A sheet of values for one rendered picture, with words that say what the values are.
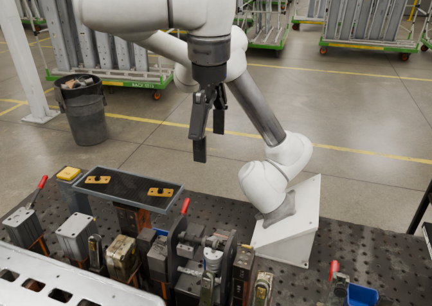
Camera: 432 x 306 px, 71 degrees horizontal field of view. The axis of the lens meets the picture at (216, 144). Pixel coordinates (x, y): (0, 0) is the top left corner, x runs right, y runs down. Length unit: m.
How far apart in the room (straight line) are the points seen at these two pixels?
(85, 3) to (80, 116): 3.00
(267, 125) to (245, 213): 0.54
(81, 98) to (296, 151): 2.53
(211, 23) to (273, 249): 1.06
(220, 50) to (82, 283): 0.81
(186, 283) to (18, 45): 3.74
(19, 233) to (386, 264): 1.48
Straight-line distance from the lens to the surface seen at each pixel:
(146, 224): 1.22
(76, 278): 1.12
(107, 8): 0.58
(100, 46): 5.23
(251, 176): 1.36
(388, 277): 1.57
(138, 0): 0.57
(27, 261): 1.23
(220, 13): 0.59
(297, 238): 1.34
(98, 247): 1.07
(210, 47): 0.61
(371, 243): 1.67
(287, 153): 1.38
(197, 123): 0.62
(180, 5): 0.58
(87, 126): 3.62
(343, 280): 0.83
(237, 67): 1.17
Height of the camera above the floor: 1.85
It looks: 32 degrees down
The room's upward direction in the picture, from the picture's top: straight up
